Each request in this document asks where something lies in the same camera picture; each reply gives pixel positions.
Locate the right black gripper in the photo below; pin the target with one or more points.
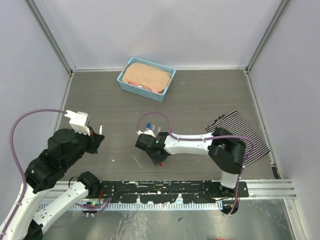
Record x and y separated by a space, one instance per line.
157 161

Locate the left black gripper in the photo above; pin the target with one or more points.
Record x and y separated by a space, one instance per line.
95 139

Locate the white pen with clear cap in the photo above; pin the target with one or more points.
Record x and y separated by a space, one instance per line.
100 130

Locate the white marker blue print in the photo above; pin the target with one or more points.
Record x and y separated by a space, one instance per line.
148 125

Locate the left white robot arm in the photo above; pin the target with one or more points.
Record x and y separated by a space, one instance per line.
64 149

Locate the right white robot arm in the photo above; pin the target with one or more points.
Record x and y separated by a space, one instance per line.
226 150

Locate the blue plastic basket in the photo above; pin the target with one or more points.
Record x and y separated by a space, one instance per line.
138 89

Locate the peach folded towel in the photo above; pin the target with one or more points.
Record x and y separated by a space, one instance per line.
147 77

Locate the black white striped cloth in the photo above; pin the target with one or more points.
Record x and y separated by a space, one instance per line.
235 124

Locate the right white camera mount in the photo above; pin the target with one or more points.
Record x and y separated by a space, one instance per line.
146 132

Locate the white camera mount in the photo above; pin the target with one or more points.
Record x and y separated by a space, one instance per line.
79 121
146 132

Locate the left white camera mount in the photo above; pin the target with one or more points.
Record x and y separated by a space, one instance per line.
79 121

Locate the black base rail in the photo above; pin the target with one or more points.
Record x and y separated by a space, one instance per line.
160 192

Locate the blue slotted cable duct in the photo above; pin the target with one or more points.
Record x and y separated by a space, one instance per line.
175 206

